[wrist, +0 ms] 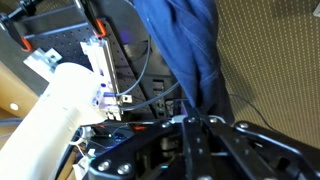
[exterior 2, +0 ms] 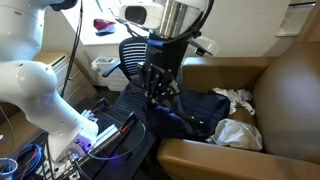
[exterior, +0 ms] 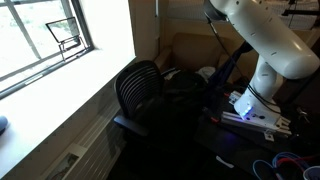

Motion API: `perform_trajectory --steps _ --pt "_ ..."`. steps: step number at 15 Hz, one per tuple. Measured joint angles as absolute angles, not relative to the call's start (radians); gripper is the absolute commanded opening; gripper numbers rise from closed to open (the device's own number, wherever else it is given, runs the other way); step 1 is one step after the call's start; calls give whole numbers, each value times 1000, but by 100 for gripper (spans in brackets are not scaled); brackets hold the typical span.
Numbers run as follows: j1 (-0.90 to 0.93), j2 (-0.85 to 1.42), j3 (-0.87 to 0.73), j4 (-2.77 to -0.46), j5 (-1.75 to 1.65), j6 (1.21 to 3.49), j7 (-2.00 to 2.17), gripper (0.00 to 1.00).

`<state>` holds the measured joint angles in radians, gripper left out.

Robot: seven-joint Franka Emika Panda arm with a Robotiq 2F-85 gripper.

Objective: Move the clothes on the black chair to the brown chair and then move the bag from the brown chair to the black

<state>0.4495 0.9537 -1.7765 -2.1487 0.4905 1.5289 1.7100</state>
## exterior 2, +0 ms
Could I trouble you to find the blue cable bundle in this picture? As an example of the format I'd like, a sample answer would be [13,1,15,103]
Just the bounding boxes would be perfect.
[11,143,44,180]

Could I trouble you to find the grey shirt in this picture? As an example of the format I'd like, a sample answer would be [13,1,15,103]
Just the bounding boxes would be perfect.
[205,118,264,152]

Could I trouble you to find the aluminium rail mount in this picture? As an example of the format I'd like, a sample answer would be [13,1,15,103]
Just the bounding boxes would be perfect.
[49,123,123,178]

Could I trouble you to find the brown leather armchair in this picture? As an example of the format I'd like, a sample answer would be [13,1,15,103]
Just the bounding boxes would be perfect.
[156,39,320,180]

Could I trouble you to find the black robot table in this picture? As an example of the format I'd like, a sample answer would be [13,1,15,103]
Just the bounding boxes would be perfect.
[33,96,159,180]

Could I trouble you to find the black clamp orange trigger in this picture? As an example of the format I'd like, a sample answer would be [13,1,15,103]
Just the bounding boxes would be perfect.
[119,111,138,134]
[90,97,108,114]

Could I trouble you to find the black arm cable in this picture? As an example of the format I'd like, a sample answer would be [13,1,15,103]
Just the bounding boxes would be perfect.
[59,0,84,100]

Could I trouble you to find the bright glass window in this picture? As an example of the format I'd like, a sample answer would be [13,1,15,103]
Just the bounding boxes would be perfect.
[61,0,151,46]

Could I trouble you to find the white cup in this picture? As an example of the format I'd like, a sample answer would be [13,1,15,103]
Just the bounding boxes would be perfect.
[0,157,19,180]

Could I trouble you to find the black looped base cable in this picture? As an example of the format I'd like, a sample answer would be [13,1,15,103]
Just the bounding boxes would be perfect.
[71,119,148,180]

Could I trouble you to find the dark navy jacket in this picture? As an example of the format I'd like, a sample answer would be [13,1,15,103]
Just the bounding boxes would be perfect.
[173,88,232,142]

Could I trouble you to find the white wall heater unit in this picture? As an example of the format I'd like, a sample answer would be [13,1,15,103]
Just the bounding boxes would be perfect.
[90,56,128,93]

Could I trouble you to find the maroon and blue cap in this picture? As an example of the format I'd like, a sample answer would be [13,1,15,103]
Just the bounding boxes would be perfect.
[92,18,117,36]

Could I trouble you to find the white crumpled cloth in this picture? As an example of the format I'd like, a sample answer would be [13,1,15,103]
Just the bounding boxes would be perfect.
[211,87,256,116]

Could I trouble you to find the black slatted office chair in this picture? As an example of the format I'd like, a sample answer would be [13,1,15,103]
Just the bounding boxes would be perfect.
[101,36,158,124]

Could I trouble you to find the wooden drawer cabinet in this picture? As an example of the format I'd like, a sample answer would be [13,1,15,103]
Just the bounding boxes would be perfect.
[33,52,98,106]

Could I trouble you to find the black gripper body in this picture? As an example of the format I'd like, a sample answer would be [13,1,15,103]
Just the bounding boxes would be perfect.
[141,39,188,81]

